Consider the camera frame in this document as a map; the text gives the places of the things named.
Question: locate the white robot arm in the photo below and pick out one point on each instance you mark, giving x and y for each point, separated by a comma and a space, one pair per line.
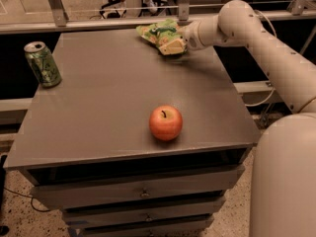
283, 188

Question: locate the grey drawer cabinet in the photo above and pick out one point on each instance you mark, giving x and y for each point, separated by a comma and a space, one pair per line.
94, 126

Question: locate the top grey drawer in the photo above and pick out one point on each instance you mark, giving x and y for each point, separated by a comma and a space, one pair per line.
161, 185

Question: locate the green soda can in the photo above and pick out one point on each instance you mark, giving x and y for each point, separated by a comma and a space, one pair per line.
42, 63

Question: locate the metal railing frame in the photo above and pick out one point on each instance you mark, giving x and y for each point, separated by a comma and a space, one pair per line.
35, 16

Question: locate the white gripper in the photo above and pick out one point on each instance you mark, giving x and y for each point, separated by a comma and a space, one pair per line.
190, 36

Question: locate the middle grey drawer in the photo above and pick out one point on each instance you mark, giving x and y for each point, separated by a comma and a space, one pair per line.
146, 212

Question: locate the grey drawer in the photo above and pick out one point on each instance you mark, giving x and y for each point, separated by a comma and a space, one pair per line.
154, 228
161, 185
146, 212

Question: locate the bottom grey drawer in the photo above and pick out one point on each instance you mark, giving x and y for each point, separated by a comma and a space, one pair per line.
154, 228

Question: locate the red apple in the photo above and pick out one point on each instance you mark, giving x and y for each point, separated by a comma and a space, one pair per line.
165, 123

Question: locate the green rice chip bag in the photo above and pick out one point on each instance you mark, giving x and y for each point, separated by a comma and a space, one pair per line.
153, 33

